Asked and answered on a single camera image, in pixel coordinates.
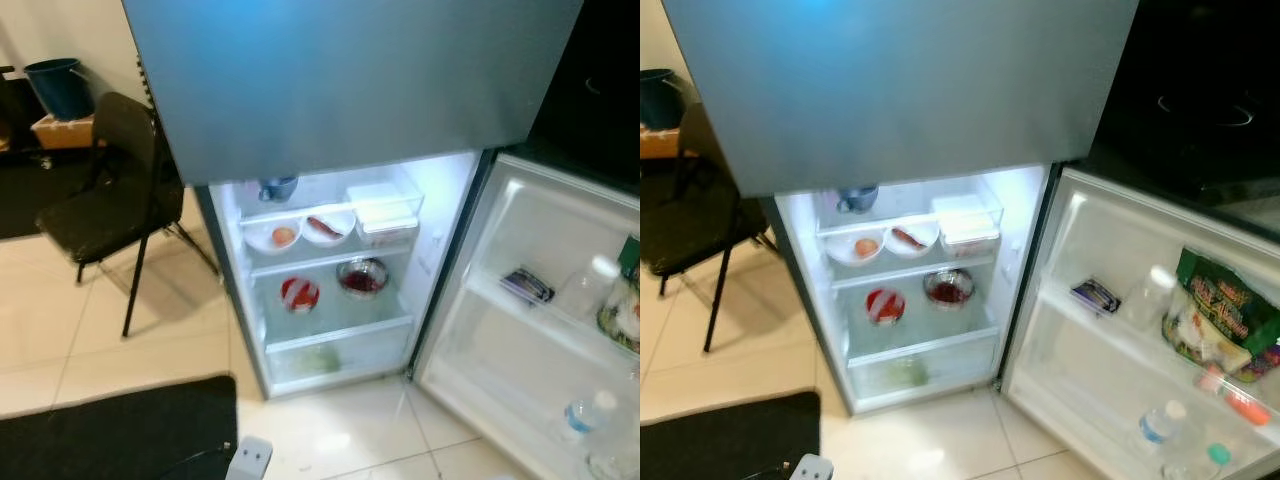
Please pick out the green cap water bottle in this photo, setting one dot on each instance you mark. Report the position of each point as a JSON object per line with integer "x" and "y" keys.
{"x": 1215, "y": 458}

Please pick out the white-lined fridge door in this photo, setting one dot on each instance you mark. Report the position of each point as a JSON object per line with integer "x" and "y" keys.
{"x": 500, "y": 380}
{"x": 1090, "y": 400}

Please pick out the stainless steel fridge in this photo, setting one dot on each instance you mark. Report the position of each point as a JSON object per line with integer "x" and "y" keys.
{"x": 900, "y": 90}
{"x": 350, "y": 80}

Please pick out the black folding chair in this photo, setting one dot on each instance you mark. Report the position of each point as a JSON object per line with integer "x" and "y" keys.
{"x": 110, "y": 215}
{"x": 690, "y": 230}

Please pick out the green snack bag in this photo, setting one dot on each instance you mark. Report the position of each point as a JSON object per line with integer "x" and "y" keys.
{"x": 622, "y": 300}
{"x": 1225, "y": 305}

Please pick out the cardboard box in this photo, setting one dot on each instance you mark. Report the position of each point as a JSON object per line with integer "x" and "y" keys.
{"x": 60, "y": 133}
{"x": 655, "y": 143}

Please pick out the dark purple package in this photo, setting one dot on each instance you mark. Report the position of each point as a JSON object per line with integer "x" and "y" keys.
{"x": 1096, "y": 296}
{"x": 527, "y": 286}

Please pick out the blue bucket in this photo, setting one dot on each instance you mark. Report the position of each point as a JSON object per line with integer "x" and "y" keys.
{"x": 660, "y": 100}
{"x": 60, "y": 88}

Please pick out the blue label water bottle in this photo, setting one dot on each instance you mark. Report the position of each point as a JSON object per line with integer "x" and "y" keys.
{"x": 1162, "y": 424}
{"x": 588, "y": 418}

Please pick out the white bowl with egg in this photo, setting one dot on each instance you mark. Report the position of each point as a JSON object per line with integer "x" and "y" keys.
{"x": 855, "y": 249}
{"x": 272, "y": 238}

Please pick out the wrapped bowl of red food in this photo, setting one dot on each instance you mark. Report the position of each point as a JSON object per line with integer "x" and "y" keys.
{"x": 300, "y": 295}
{"x": 886, "y": 306}

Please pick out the white lidded food container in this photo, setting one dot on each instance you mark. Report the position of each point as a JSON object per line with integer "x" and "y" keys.
{"x": 968, "y": 222}
{"x": 385, "y": 212}

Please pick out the white bowl with sausage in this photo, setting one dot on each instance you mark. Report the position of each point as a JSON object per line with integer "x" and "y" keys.
{"x": 911, "y": 239}
{"x": 328, "y": 228}

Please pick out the steel bowl of berries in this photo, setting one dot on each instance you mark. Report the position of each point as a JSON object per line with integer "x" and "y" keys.
{"x": 362, "y": 278}
{"x": 948, "y": 288}

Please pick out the clear crisper drawer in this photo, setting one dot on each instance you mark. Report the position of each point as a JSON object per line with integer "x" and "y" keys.
{"x": 960, "y": 365}
{"x": 380, "y": 350}

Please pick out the green vegetable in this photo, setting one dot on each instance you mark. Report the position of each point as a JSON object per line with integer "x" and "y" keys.
{"x": 316, "y": 360}
{"x": 905, "y": 372}

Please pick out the black induction cooktop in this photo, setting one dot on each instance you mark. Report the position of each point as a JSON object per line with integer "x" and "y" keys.
{"x": 1200, "y": 110}

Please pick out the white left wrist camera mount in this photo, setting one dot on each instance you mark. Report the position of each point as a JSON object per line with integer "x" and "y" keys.
{"x": 250, "y": 460}
{"x": 813, "y": 469}

